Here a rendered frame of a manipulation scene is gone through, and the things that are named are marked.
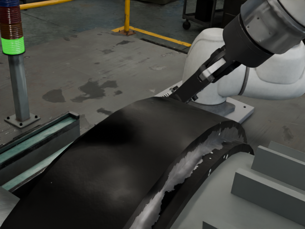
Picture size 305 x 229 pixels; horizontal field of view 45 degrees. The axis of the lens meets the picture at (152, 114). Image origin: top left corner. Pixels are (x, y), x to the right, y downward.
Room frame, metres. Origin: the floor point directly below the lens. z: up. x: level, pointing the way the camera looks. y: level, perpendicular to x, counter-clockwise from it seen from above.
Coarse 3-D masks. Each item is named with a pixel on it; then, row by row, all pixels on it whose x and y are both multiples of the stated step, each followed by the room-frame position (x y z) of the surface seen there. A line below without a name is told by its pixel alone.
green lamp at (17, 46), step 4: (4, 40) 0.98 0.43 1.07; (8, 40) 0.98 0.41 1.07; (12, 40) 0.98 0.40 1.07; (16, 40) 0.99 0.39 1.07; (20, 40) 1.00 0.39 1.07; (4, 44) 0.98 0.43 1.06; (8, 44) 0.98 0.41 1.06; (12, 44) 0.98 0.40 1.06; (16, 44) 0.98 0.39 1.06; (20, 44) 0.99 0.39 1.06; (4, 48) 0.98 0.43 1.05; (8, 48) 0.98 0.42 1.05; (12, 48) 0.98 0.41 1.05; (16, 48) 0.98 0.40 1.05; (20, 48) 0.99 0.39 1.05; (24, 48) 1.02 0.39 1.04; (4, 52) 0.99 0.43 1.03; (8, 52) 0.98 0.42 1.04; (12, 52) 0.98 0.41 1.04; (16, 52) 0.98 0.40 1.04; (20, 52) 0.99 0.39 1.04
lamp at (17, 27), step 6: (0, 24) 0.98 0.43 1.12; (6, 24) 0.98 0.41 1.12; (12, 24) 0.98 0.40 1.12; (18, 24) 1.00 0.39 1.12; (0, 30) 0.99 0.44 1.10; (6, 30) 0.98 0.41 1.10; (12, 30) 0.98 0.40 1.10; (18, 30) 0.99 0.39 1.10; (6, 36) 0.98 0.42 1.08; (12, 36) 0.98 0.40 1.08; (18, 36) 0.99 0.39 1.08
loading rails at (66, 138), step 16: (64, 112) 0.86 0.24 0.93; (48, 128) 0.79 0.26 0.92; (64, 128) 0.80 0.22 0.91; (16, 144) 0.71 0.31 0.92; (32, 144) 0.72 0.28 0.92; (48, 144) 0.75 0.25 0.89; (64, 144) 0.80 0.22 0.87; (0, 160) 0.65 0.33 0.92; (16, 160) 0.67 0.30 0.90; (32, 160) 0.71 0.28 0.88; (48, 160) 0.66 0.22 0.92; (0, 176) 0.63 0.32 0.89; (16, 176) 0.67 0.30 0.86; (32, 176) 0.59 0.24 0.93; (16, 192) 0.55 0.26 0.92
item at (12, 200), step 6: (0, 186) 0.36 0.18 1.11; (0, 192) 0.32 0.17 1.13; (6, 192) 0.33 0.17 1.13; (0, 198) 0.30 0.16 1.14; (6, 198) 0.31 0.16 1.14; (12, 198) 0.32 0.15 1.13; (18, 198) 0.33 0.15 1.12; (0, 204) 0.29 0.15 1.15; (6, 204) 0.29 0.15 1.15; (12, 204) 0.30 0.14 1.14; (0, 210) 0.28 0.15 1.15; (6, 210) 0.28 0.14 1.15; (0, 216) 0.27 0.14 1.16; (6, 216) 0.27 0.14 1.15; (0, 222) 0.26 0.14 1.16
